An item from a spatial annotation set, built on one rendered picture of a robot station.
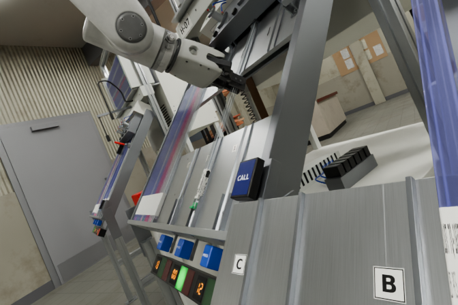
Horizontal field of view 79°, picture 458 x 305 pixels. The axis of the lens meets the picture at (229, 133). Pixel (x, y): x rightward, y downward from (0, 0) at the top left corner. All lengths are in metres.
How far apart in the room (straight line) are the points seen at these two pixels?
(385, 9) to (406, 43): 0.09
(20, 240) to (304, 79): 4.14
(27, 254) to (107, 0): 4.04
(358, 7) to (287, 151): 0.59
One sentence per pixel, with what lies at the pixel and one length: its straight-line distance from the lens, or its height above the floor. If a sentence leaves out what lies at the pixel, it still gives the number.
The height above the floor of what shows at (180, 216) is 0.74.
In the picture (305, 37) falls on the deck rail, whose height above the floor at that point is 0.95.
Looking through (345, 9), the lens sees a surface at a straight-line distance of 0.92.
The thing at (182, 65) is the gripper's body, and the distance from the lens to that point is 0.59.
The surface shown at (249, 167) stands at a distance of 0.34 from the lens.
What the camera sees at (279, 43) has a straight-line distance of 0.59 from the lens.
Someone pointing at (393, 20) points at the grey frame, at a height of 0.94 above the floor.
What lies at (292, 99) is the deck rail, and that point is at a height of 0.86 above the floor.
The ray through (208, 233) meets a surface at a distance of 0.43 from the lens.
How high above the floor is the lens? 0.84
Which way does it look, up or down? 1 degrees up
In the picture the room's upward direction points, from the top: 23 degrees counter-clockwise
